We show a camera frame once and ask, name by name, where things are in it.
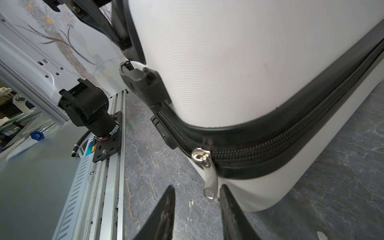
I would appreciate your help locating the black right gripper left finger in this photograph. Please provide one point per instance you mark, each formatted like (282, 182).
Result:
(160, 224)

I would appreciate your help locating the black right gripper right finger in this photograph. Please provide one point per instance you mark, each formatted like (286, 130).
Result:
(235, 224)

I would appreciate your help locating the white hard-shell suitcase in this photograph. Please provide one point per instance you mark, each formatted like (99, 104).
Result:
(263, 85)

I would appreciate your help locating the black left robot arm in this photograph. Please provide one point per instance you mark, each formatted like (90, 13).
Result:
(67, 72)

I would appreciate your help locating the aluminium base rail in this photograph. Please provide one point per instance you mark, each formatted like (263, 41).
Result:
(94, 209)

